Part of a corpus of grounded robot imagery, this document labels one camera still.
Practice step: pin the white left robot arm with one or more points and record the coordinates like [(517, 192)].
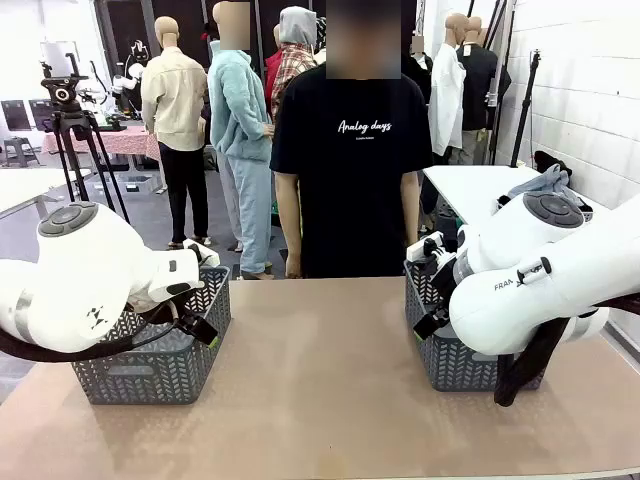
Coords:
[(90, 260)]

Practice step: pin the person's right hand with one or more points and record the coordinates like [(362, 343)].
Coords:
[(294, 265)]

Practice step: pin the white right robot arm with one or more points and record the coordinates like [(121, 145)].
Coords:
[(525, 300)]

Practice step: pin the grey step stool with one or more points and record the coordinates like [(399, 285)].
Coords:
[(20, 150)]

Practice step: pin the grey plastic lattice basket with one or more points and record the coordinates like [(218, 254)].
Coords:
[(450, 365), (150, 380)]

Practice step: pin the background white robot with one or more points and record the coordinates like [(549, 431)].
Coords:
[(131, 75)]

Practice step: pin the figure in blue fleece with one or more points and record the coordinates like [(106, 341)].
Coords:
[(240, 125)]

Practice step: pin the person in black t-shirt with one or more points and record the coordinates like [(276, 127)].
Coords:
[(350, 200)]

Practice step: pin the black bag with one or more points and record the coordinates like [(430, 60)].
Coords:
[(550, 161)]

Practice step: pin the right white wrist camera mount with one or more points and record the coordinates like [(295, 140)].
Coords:
[(422, 247)]

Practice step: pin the white board panel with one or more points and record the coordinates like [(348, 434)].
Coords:
[(57, 57)]

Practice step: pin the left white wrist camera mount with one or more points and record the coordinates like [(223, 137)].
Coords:
[(207, 257)]

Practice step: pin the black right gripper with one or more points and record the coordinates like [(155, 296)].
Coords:
[(442, 280)]

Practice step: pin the person's right forearm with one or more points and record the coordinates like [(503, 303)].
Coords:
[(290, 235)]

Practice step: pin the black camera tripod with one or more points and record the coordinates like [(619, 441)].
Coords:
[(70, 125)]

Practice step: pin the table with red cloth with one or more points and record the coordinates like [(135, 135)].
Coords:
[(125, 140)]

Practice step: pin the mannequin in beige shirt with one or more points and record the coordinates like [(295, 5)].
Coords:
[(175, 100)]

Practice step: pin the small white table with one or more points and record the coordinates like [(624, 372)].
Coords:
[(30, 187)]

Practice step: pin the mannequin in white shirt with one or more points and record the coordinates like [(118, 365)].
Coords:
[(445, 100)]

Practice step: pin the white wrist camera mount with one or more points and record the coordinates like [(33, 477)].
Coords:
[(207, 257), (422, 247)]

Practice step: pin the mannequin with patterned headscarf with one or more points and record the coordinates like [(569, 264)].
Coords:
[(321, 40)]

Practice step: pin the mannequin in black shirt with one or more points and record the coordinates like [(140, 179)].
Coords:
[(480, 90)]

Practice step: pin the mannequin in plaid hooded shirt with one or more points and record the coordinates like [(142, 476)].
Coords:
[(295, 60)]

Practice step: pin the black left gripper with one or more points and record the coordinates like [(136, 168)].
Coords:
[(187, 306)]

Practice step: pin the background figure in black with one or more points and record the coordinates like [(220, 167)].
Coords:
[(420, 67)]

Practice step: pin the large white table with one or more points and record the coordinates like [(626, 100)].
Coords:
[(465, 190)]

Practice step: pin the mannequin in red top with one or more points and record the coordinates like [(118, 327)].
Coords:
[(272, 75)]

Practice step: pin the grey cloth bundle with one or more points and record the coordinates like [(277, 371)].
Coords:
[(545, 182)]

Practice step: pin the person's left forearm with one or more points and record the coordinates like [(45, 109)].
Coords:
[(411, 225)]

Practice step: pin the black light stand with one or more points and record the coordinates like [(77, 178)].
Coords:
[(525, 110)]

